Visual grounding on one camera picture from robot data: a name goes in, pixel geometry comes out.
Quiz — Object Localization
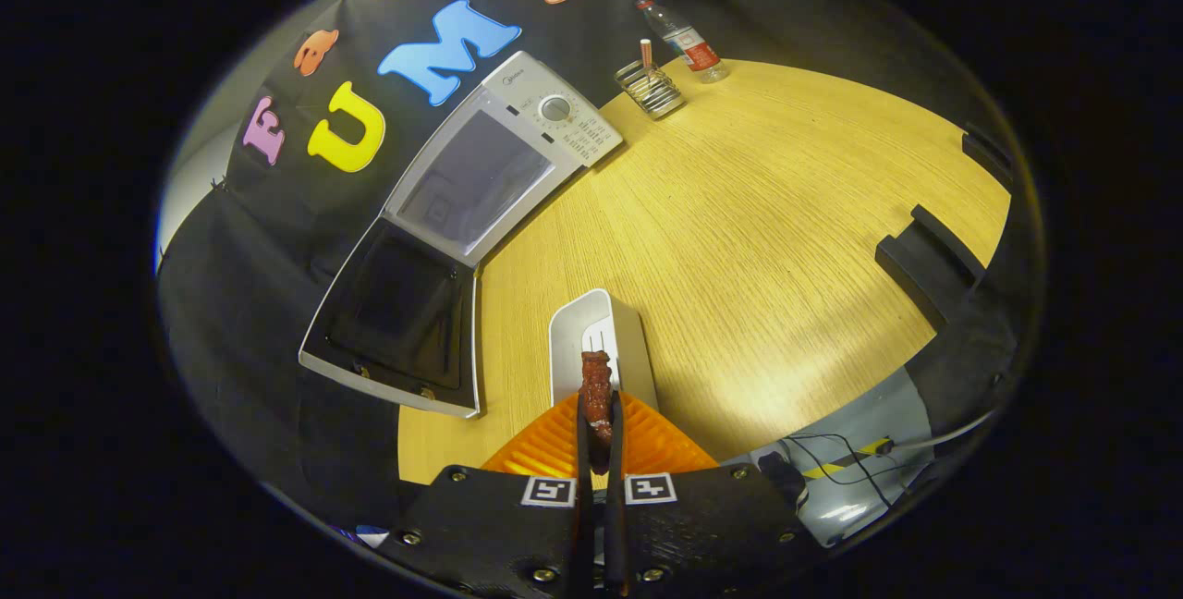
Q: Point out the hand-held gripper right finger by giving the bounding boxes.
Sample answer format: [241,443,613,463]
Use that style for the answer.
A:
[605,391,825,599]

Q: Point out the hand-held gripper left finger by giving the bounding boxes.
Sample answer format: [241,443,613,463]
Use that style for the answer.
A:
[379,393,598,599]

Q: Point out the red meat piece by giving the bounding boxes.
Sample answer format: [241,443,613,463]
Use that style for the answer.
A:
[578,349,616,475]

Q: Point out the white toaster oven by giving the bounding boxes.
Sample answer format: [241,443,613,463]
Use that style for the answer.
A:
[298,50,625,420]

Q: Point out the white food container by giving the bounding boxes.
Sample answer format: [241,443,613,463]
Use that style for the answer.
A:
[548,288,659,410]

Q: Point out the yellow black floor tape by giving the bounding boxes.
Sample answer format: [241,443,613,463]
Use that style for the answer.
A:
[799,437,893,480]

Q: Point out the black backdrop cloth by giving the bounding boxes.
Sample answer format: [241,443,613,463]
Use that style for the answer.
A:
[155,0,981,526]

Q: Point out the black stand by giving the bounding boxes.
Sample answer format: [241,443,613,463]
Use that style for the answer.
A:
[961,122,1015,189]
[874,204,986,327]

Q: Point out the clear plastic water bottle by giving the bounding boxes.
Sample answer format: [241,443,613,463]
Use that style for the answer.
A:
[634,0,731,84]

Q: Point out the black cable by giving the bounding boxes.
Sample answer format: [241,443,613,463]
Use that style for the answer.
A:
[776,433,916,507]

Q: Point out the white cable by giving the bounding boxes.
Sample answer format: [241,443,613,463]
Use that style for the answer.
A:
[892,410,999,452]

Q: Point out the metal wire basket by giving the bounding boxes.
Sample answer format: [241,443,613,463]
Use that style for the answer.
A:
[615,61,687,121]

